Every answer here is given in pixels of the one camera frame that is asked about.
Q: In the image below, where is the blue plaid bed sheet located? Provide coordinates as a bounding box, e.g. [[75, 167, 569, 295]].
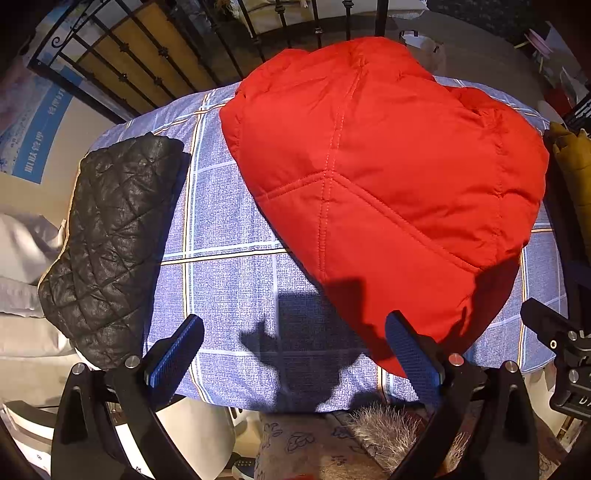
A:
[[87, 75, 568, 414]]

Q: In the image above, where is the red puffer jacket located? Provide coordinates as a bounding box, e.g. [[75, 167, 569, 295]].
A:
[[219, 37, 549, 375]]

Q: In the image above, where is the blue white wall poster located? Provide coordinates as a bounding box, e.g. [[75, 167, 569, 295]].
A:
[[0, 60, 72, 184]]

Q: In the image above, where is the brown paper shopping bag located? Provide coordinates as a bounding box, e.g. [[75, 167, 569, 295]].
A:
[[399, 30, 447, 76]]

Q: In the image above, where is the black quilted folded jacket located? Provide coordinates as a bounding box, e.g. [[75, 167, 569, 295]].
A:
[[38, 133, 190, 370]]

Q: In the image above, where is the grey fur trim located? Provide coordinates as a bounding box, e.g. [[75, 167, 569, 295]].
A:
[[348, 403, 468, 474]]

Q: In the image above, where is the white grey pillow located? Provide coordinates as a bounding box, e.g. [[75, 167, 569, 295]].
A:
[[0, 206, 65, 318]]

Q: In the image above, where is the black iron railing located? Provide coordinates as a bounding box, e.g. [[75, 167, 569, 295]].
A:
[[28, 1, 396, 123]]

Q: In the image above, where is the mustard yellow garment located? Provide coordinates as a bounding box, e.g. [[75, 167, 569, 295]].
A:
[[545, 122, 591, 257]]

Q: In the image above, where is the floral patterned cloth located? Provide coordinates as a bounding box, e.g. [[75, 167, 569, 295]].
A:
[[254, 413, 388, 480]]

